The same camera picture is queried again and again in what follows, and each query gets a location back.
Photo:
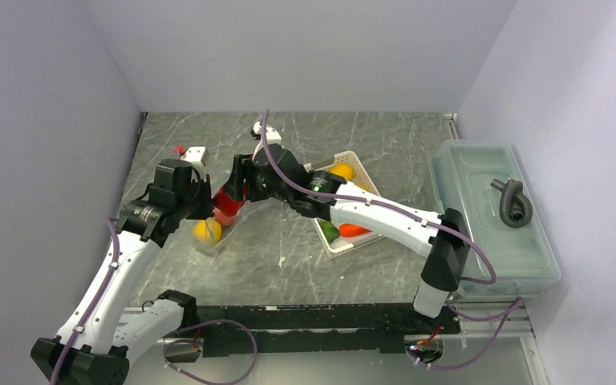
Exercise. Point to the green pepper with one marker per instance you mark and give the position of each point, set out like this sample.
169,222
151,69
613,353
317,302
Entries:
329,231

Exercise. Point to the yellow lemon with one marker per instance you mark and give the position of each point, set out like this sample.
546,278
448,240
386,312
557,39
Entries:
207,232

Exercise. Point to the clear plastic storage bin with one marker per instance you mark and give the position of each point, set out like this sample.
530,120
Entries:
459,177

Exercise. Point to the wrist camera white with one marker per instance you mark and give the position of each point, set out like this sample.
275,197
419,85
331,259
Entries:
194,155
272,136

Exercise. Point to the clear zip top bag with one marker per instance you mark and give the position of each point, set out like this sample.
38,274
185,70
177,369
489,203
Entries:
228,232

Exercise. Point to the red bell pepper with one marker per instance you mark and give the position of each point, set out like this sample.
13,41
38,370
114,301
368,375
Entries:
226,204

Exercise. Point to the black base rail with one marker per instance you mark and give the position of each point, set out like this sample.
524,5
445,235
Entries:
383,327

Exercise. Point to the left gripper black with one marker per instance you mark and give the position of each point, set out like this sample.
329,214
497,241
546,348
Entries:
206,210

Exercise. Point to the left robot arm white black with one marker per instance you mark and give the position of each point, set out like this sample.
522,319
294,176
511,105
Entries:
91,347

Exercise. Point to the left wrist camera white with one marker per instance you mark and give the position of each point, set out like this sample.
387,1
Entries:
194,155

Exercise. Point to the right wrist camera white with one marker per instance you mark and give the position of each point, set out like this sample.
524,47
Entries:
272,136

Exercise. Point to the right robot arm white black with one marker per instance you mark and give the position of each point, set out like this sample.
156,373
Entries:
439,238

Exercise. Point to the orange carrot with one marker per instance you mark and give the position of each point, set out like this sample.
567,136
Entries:
349,230

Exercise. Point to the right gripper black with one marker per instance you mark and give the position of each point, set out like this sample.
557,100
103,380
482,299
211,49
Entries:
235,185

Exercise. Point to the yellow fruit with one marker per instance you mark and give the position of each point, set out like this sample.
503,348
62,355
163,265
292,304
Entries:
343,170

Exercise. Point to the white perforated plastic basket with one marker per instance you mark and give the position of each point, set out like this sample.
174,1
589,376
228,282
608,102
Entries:
362,179

